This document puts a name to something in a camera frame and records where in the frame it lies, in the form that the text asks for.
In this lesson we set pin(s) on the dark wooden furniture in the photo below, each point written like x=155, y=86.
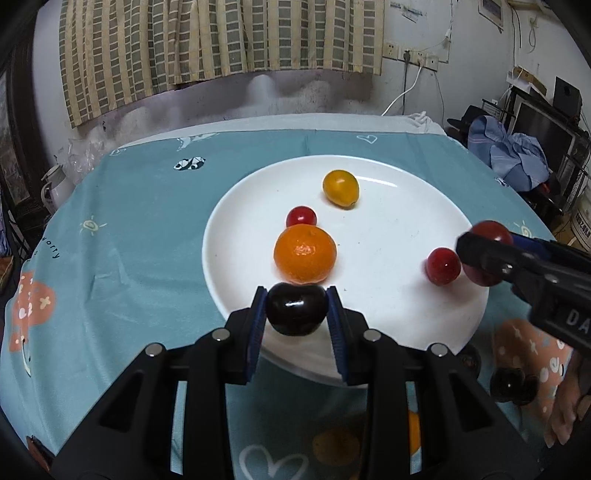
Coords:
x=21, y=161

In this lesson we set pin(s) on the red brown box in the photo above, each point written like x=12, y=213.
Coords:
x=39, y=454

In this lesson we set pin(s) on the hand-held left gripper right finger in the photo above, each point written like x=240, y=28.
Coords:
x=337, y=332

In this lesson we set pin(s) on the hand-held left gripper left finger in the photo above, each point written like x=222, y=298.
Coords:
x=260, y=321

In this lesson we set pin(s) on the blue printed tablecloth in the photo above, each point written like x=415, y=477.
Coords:
x=138, y=230

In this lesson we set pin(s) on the white kettle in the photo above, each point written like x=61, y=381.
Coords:
x=56, y=189

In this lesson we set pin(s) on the small red cherry tomato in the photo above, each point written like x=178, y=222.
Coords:
x=301, y=216

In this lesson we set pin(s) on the white wall socket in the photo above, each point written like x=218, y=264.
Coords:
x=393, y=50

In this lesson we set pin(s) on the black hat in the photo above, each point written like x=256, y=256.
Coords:
x=466, y=121

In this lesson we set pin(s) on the large red round fruit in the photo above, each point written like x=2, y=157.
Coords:
x=491, y=230

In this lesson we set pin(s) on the dark purple plum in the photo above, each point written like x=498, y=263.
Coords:
x=295, y=309

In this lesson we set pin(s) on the striped checked curtain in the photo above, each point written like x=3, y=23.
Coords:
x=184, y=41

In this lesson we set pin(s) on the white round plate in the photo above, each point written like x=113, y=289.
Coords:
x=392, y=217

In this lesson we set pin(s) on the white sheet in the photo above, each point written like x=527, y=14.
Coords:
x=277, y=122

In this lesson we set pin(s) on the white bucket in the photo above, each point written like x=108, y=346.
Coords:
x=582, y=221

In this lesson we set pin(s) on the black speaker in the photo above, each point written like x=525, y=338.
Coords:
x=568, y=94

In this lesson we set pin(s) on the cardboard box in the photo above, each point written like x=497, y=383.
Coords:
x=526, y=79

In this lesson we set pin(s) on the large orange mandarin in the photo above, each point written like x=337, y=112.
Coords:
x=304, y=254

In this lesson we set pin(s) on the blue clothes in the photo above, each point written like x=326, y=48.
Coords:
x=512, y=152

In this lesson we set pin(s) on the dark purple cherry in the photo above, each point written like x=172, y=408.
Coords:
x=472, y=360
x=507, y=385

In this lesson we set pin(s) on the yellow cherry tomato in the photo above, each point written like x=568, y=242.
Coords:
x=336, y=445
x=340, y=188

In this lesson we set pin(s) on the dark monitor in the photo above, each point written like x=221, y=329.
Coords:
x=540, y=134

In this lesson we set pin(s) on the clear plastic bag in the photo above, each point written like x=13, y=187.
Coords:
x=85, y=154

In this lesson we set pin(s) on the person's right hand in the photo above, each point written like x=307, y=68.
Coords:
x=572, y=401

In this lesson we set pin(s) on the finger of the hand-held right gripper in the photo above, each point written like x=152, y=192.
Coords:
x=535, y=243
x=489, y=256

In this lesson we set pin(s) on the white power strip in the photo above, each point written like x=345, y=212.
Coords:
x=420, y=58

